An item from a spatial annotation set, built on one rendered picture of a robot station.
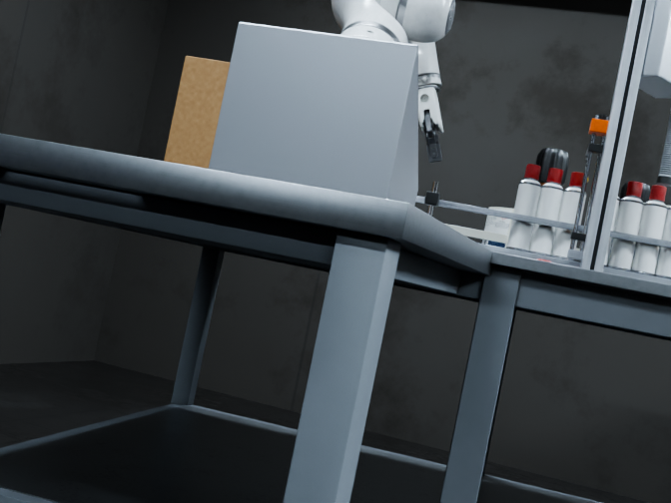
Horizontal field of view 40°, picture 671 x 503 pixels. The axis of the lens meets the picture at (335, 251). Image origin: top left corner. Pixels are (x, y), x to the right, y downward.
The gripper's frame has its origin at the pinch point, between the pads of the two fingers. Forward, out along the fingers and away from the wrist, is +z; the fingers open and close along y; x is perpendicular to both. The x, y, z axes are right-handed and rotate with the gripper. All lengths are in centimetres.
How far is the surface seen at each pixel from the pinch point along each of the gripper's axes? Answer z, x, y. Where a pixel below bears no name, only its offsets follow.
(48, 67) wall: -108, 187, 184
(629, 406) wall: 91, -57, 240
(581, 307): 41, -24, -61
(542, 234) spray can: 23.4, -21.7, -2.4
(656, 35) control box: -13, -51, -17
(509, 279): 35, -13, -62
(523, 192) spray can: 13.0, -19.0, -2.3
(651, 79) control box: -5, -49, -15
